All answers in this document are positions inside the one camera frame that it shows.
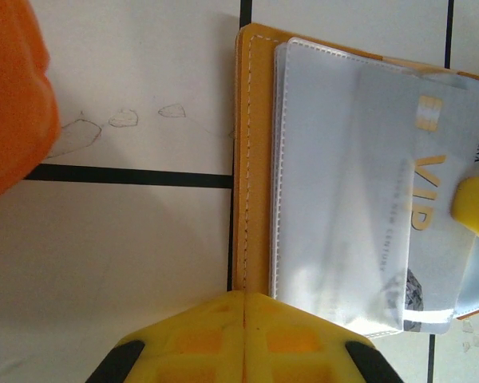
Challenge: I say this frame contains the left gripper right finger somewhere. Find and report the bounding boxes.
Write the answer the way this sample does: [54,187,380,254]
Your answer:
[243,290,404,383]

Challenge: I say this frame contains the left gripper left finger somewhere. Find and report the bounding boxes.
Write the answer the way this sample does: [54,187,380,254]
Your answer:
[85,290,244,383]

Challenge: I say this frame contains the silver VIP credit card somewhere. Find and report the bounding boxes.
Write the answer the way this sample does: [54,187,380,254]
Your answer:
[354,65,479,335]

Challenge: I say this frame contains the orange leather card holder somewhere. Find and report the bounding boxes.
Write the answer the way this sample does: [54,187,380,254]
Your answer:
[227,22,479,340]

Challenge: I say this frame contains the orange plush ball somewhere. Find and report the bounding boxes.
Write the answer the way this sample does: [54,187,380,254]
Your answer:
[0,0,61,211]

